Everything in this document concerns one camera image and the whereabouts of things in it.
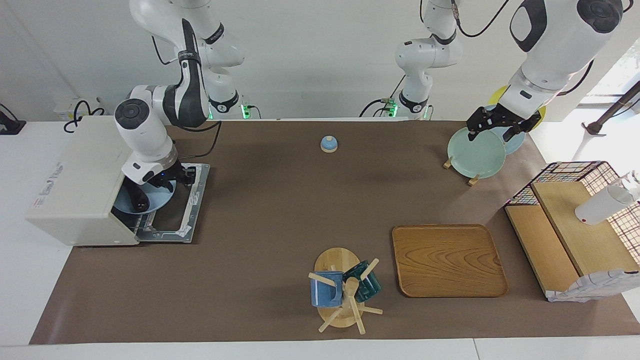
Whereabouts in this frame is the small light blue plate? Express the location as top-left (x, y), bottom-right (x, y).
top-left (112, 180), bottom-right (176, 216)

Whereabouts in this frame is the glass oven door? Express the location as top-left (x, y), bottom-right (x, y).
top-left (135, 162), bottom-right (211, 244)

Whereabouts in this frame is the dark purple eggplant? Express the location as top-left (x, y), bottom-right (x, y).
top-left (124, 179), bottom-right (151, 213)

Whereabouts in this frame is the cream toaster oven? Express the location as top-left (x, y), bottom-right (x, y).
top-left (26, 116), bottom-right (173, 247)

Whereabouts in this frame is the large light blue plate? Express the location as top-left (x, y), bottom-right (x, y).
top-left (482, 104), bottom-right (527, 156)

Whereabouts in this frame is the pale green plate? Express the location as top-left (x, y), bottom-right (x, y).
top-left (446, 126), bottom-right (507, 180)

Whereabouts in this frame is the yellow plate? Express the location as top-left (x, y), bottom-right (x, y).
top-left (487, 85), bottom-right (547, 132)

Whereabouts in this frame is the wooden plate rack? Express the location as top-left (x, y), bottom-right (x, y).
top-left (442, 156), bottom-right (482, 187)

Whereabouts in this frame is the brown table mat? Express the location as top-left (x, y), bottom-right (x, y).
top-left (29, 120), bottom-right (640, 346)

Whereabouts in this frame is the dark metal pole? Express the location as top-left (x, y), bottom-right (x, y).
top-left (581, 81), bottom-right (640, 137)

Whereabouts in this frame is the white cylinder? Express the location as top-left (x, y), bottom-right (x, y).
top-left (574, 172), bottom-right (640, 226)

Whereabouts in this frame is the rectangular wooden tray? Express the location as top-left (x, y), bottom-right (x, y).
top-left (391, 224), bottom-right (509, 299)

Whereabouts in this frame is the wooden two-tier shelf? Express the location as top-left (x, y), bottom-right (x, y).
top-left (504, 181), bottom-right (640, 301)

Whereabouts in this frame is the white power strip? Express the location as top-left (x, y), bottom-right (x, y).
top-left (54, 97), bottom-right (103, 122)

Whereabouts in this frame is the wooden mug tree stand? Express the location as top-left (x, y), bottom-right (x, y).
top-left (307, 247), bottom-right (385, 336)

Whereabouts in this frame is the black clamp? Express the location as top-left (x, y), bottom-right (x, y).
top-left (0, 104), bottom-right (27, 136)

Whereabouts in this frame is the blue mug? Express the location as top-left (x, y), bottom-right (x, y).
top-left (310, 271), bottom-right (345, 308)

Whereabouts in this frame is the dark green mug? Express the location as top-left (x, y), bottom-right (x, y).
top-left (342, 260), bottom-right (382, 304)

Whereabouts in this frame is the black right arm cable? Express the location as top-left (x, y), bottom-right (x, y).
top-left (150, 35), bottom-right (223, 160)

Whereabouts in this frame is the black power cable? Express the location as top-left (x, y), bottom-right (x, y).
top-left (63, 100), bottom-right (107, 134)

